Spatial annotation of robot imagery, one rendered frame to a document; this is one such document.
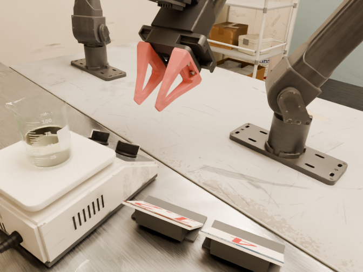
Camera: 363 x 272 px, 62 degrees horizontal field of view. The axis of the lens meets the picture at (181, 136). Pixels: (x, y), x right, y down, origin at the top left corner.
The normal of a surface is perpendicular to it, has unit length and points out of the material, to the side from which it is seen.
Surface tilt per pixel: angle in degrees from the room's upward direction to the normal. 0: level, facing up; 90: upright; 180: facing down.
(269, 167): 0
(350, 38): 91
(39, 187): 0
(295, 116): 90
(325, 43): 84
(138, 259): 0
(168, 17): 41
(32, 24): 90
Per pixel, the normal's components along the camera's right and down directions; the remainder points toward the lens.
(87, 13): -0.24, 0.36
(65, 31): 0.72, 0.37
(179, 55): -0.47, -0.04
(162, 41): -0.34, -0.38
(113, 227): 0.04, -0.86
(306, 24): -0.69, 0.35
